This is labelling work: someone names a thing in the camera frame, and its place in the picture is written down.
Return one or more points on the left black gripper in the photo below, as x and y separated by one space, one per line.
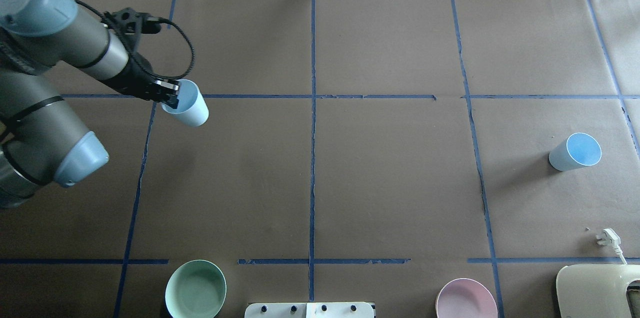
134 79

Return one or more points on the blue cup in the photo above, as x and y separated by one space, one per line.
191 109
579 150

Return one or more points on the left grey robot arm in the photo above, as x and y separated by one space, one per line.
43 140

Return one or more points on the green bowl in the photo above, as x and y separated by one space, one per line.
196 289

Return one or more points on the pink bowl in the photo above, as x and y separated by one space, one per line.
465 298

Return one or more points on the cream toaster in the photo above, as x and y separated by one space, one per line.
598 291

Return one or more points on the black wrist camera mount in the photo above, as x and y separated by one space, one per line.
129 21

